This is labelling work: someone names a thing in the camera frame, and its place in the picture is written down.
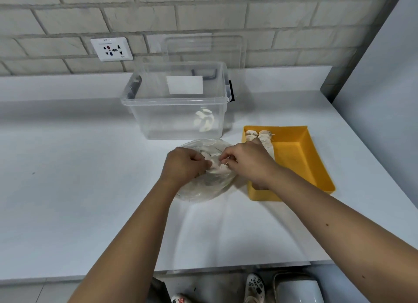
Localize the person's left hand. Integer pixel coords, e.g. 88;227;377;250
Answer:
160;147;213;190

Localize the person's right hand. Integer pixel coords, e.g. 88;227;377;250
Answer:
219;142;281;189

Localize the single white tea bag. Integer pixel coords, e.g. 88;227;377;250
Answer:
209;159;233;176

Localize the clear plastic bag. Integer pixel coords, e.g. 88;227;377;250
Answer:
173;138;238;203

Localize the person's left forearm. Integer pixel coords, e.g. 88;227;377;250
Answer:
67;177;179;303

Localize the person's right forearm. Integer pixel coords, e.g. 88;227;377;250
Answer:
258;166;418;303

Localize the pile of white tea bags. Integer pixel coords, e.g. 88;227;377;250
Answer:
194;109;216;133

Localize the clear plastic storage box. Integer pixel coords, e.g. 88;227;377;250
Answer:
120;61;236;141

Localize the yellow plastic tray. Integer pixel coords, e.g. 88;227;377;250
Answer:
242;125;336;202

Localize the white paper label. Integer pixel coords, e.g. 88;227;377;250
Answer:
166;75;204;95

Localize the clear plastic box lid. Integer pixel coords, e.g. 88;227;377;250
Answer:
159;34;247;72

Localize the white waste bin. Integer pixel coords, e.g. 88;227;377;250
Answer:
272;272;323;303

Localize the white wall socket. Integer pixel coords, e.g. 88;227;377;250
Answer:
90;37;134;62

